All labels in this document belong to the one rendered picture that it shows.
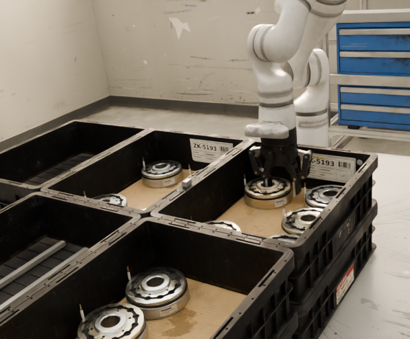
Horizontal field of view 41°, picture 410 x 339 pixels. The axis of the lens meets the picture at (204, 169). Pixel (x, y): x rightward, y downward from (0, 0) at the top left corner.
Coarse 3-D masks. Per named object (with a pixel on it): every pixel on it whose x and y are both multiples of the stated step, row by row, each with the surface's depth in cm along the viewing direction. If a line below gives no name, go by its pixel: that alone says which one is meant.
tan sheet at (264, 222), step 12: (300, 192) 122; (240, 204) 120; (288, 204) 117; (300, 204) 116; (228, 216) 116; (240, 216) 115; (252, 216) 114; (264, 216) 114; (276, 216) 113; (240, 228) 110; (252, 228) 110; (264, 228) 109; (276, 228) 109
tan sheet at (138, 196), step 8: (184, 176) 138; (136, 184) 136; (176, 184) 134; (120, 192) 133; (128, 192) 133; (136, 192) 132; (144, 192) 131; (152, 192) 131; (160, 192) 130; (168, 192) 130; (128, 200) 128; (136, 200) 128; (144, 200) 127; (152, 200) 127; (136, 208) 124; (144, 208) 124
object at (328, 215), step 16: (224, 160) 118; (368, 160) 109; (208, 176) 112; (352, 176) 103; (368, 176) 107; (352, 192) 100; (160, 208) 100; (336, 208) 94; (192, 224) 93; (320, 224) 89; (256, 240) 86; (272, 240) 85; (304, 240) 84
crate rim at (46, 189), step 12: (156, 132) 143; (168, 132) 140; (180, 132) 139; (132, 144) 136; (240, 144) 126; (108, 156) 130; (84, 168) 124; (204, 168) 115; (60, 180) 118; (192, 180) 110; (48, 192) 113; (60, 192) 112; (108, 204) 104; (156, 204) 102; (144, 216) 100
